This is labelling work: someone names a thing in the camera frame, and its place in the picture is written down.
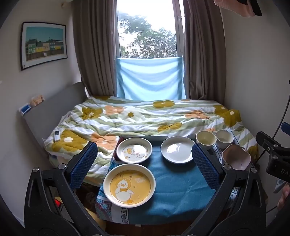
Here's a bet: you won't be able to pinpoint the black cable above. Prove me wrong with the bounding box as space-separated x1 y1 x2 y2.
256 79 290 164

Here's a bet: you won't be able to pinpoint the right brown curtain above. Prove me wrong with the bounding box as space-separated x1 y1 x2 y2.
183 1 227 104

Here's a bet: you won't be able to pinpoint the blue white box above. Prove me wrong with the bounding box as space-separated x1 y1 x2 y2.
19 103 32 117

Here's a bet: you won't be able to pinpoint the person's right hand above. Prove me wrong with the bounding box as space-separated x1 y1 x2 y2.
277 183 289 210

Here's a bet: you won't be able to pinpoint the floral duvet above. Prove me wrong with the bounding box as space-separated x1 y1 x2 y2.
44 96 258 186

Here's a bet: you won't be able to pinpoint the pink hanging cloth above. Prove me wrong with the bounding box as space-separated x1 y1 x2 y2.
214 0 262 18

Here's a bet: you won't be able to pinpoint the framed houses picture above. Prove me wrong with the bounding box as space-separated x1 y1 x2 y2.
20 22 67 70

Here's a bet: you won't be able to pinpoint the grey headboard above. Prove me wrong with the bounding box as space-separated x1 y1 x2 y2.
22 82 87 158

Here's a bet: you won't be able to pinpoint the teal patterned tablecloth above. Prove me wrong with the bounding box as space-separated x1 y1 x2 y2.
95 136 215 225

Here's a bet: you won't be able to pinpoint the plain white plate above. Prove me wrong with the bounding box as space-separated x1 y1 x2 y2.
161 136 195 164

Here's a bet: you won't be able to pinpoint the white remote control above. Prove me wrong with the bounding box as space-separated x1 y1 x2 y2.
54 130 61 142

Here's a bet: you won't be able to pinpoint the small white duck plate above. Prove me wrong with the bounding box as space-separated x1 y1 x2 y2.
116 138 152 164

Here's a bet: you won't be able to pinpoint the white bowl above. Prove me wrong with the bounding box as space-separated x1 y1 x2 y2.
215 130 233 149

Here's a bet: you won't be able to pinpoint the large yellow duck plate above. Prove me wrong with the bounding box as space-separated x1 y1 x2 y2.
103 164 156 208

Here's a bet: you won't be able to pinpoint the pink handled bowl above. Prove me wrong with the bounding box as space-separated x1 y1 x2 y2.
222 144 251 171

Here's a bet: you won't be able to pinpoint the cream bowl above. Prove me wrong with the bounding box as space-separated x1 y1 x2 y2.
196 130 217 150

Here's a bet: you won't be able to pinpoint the window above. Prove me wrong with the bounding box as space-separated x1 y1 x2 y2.
117 0 185 59

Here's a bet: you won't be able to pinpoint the left brown curtain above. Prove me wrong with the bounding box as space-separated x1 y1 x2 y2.
72 0 117 96

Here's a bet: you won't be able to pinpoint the light blue window cloth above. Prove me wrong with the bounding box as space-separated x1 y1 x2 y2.
116 57 186 101

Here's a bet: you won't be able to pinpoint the brown curtain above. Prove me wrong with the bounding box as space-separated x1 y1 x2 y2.
183 1 227 104
72 0 117 96

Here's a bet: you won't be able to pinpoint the small beige toy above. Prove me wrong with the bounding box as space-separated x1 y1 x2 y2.
30 95 45 107

